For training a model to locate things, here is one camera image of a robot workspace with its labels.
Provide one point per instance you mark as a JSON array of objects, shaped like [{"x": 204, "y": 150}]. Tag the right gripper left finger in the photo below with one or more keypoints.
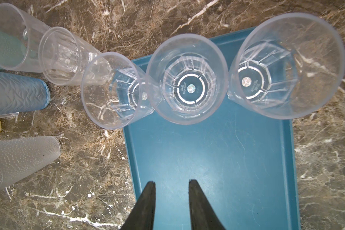
[{"x": 142, "y": 215}]

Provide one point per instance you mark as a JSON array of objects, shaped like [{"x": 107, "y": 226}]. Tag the green frosted cup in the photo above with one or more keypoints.
[{"x": 12, "y": 51}]

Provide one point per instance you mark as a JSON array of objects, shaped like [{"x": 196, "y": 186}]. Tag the tall clear textured cup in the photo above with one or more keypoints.
[{"x": 20, "y": 36}]

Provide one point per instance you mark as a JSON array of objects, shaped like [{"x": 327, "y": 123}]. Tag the small clear cup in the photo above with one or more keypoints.
[{"x": 187, "y": 79}]

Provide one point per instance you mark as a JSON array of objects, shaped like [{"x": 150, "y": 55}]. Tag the frosted grey cup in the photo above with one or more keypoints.
[{"x": 20, "y": 158}]

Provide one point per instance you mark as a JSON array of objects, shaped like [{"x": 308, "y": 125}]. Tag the clear faceted cup front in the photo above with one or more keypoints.
[{"x": 113, "y": 91}]

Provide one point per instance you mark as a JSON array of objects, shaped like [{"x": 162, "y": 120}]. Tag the blue frosted cup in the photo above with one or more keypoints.
[{"x": 22, "y": 94}]

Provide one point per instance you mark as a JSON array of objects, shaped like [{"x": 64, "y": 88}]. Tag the clear faceted cup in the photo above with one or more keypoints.
[
  {"x": 288, "y": 67},
  {"x": 113, "y": 91}
]

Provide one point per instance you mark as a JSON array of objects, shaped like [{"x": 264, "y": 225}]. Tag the clear textured cup middle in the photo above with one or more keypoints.
[{"x": 63, "y": 56}]

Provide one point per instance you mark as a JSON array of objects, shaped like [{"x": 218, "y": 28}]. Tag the teal plastic tray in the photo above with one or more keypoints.
[{"x": 243, "y": 161}]

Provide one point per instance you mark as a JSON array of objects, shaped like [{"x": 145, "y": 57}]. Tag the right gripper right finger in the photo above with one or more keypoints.
[{"x": 202, "y": 215}]

